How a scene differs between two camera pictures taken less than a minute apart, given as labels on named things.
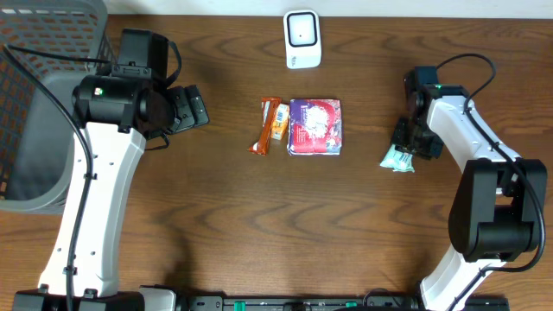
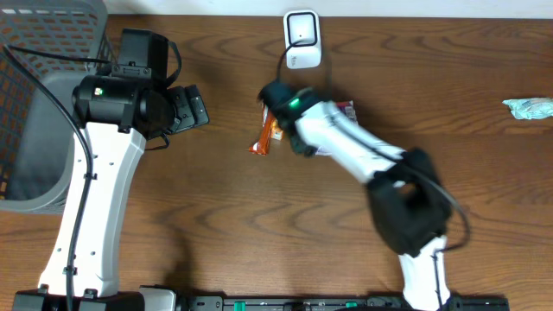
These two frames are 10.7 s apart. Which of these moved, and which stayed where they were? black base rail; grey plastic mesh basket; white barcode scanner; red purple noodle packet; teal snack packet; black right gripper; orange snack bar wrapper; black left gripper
Moved: red purple noodle packet; teal snack packet; black right gripper
Stayed: black left gripper; orange snack bar wrapper; grey plastic mesh basket; white barcode scanner; black base rail
